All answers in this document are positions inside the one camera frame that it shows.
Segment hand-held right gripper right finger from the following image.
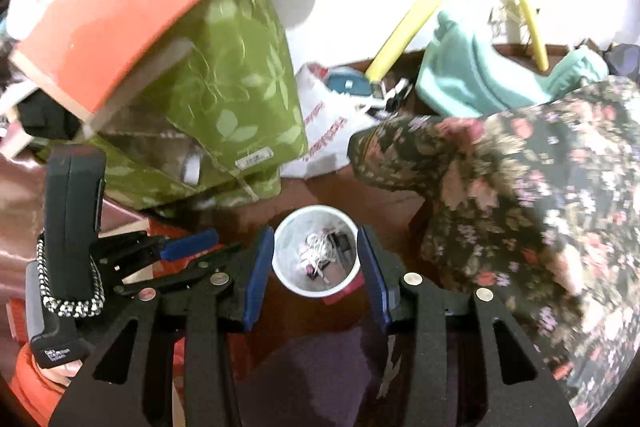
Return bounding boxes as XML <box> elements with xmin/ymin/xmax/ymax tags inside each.
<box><xmin>357</xmin><ymin>224</ymin><xmax>581</xmax><ymax>427</ymax></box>

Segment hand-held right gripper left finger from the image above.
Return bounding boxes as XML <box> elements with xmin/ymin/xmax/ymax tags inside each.
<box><xmin>47</xmin><ymin>227</ymin><xmax>276</xmax><ymax>427</ymax></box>

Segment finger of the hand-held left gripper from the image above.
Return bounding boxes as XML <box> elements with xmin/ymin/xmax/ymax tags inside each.
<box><xmin>90</xmin><ymin>228</ymin><xmax>220</xmax><ymax>278</ymax></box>
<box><xmin>114</xmin><ymin>243</ymin><xmax>246</xmax><ymax>298</ymax></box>

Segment small black plastic piece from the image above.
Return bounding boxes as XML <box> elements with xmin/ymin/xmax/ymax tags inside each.
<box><xmin>330</xmin><ymin>232</ymin><xmax>354</xmax><ymax>258</ymax></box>

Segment red cup white inside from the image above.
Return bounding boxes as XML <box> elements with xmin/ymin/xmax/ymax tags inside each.
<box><xmin>271</xmin><ymin>205</ymin><xmax>365</xmax><ymax>305</ymax></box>

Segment white wired earphones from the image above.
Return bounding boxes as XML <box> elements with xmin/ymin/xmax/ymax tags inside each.
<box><xmin>295</xmin><ymin>229</ymin><xmax>341</xmax><ymax>283</ymax></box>

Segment person's left forearm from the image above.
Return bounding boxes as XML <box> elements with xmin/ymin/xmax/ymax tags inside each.
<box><xmin>7</xmin><ymin>347</ymin><xmax>86</xmax><ymax>425</ymax></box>

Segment dark purple cloth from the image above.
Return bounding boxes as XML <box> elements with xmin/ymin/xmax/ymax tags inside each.
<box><xmin>235</xmin><ymin>322</ymin><xmax>401</xmax><ymax>427</ymax></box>

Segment white plastic bag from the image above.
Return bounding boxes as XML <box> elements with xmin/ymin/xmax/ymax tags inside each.
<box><xmin>280</xmin><ymin>62</ymin><xmax>386</xmax><ymax>180</ymax></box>

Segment green leaf-print bag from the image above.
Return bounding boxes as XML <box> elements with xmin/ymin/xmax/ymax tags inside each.
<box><xmin>82</xmin><ymin>0</ymin><xmax>310</xmax><ymax>210</ymax></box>

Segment dark floral blanket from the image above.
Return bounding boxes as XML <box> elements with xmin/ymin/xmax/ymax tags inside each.
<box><xmin>347</xmin><ymin>77</ymin><xmax>640</xmax><ymax>423</ymax></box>

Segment blue packet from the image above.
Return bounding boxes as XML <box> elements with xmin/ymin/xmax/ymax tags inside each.
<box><xmin>325</xmin><ymin>69</ymin><xmax>381</xmax><ymax>100</ymax></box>

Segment orange box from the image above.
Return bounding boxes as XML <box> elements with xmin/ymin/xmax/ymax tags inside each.
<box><xmin>10</xmin><ymin>0</ymin><xmax>317</xmax><ymax>128</ymax></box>

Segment teal cloth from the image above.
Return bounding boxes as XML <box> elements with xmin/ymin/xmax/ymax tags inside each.
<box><xmin>415</xmin><ymin>9</ymin><xmax>610</xmax><ymax>118</ymax></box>

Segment yellow foam tube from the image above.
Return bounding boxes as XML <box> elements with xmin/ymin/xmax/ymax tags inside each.
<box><xmin>365</xmin><ymin>0</ymin><xmax>550</xmax><ymax>82</ymax></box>

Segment black white braided strap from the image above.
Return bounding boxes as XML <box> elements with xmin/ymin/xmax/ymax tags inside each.
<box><xmin>37</xmin><ymin>232</ymin><xmax>106</xmax><ymax>319</ymax></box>

